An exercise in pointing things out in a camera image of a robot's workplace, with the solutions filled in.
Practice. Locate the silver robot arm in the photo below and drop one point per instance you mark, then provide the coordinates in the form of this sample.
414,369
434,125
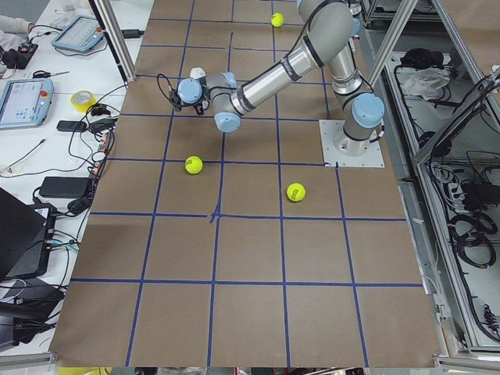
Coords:
322,42

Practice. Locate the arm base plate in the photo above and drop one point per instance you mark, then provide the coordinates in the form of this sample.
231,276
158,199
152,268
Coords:
341,151

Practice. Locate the near teach pendant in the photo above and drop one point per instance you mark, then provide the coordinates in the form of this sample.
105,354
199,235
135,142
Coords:
25,103

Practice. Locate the black power brick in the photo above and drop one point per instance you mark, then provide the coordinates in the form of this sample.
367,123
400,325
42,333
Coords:
64,187

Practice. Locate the black phone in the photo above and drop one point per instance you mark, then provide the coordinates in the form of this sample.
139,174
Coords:
76,126

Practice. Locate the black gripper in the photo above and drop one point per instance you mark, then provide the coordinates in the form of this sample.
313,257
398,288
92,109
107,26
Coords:
198,108

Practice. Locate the crumpled white cloth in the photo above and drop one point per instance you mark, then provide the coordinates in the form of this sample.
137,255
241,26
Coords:
429,84

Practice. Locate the black laptop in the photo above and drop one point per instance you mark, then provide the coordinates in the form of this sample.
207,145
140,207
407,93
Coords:
25,234

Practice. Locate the scissors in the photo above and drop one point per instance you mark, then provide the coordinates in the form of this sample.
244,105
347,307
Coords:
45,74

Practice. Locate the front Roland Garros tennis ball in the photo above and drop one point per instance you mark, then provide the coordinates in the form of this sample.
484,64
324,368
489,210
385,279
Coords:
193,164

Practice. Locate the tennis ball near base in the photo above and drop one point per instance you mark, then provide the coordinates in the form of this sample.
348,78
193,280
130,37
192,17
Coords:
296,192

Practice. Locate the far teach pendant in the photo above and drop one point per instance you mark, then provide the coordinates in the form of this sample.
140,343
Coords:
81,35

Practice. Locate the centre back tennis ball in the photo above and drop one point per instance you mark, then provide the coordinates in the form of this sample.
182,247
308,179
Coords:
277,19

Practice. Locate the teach pendant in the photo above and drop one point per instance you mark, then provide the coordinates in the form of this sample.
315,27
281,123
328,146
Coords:
81,35
25,103

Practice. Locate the yellow tape roll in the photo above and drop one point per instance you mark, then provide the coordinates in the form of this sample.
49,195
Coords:
83,100

